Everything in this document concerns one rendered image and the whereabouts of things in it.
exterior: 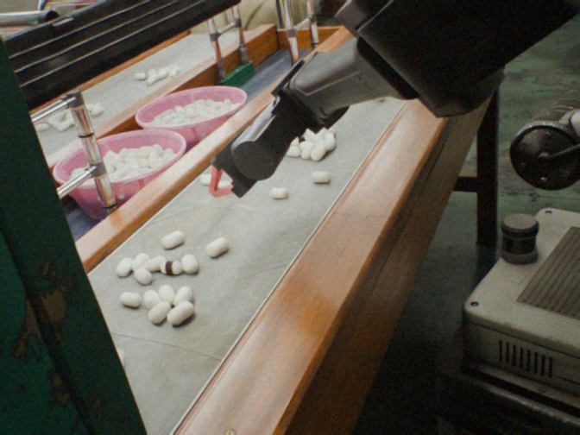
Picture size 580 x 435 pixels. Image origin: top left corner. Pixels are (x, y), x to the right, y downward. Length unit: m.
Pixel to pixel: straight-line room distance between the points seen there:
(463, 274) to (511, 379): 0.92
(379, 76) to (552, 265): 0.91
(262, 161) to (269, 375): 0.26
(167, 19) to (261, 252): 0.35
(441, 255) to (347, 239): 1.35
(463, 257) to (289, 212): 1.25
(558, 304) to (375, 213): 0.44
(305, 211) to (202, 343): 0.33
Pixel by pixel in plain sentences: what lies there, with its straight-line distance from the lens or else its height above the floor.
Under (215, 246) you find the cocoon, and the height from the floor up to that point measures 0.76.
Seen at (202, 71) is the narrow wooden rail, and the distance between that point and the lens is 1.84.
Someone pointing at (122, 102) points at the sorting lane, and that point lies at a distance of 1.79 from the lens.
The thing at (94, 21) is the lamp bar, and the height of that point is 1.10.
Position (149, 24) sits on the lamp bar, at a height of 1.07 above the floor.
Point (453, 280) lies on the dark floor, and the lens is 2.10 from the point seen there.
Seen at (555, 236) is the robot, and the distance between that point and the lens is 1.43.
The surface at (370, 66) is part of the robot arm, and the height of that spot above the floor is 1.09.
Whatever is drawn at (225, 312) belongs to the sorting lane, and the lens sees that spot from 0.83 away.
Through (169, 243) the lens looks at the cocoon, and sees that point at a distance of 0.99.
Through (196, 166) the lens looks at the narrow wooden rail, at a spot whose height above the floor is 0.76.
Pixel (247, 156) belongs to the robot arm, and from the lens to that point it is 0.78.
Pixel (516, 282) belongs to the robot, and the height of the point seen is 0.47.
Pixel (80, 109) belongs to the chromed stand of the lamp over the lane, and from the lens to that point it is 1.06.
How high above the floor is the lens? 1.23
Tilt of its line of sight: 29 degrees down
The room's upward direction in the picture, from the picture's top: 10 degrees counter-clockwise
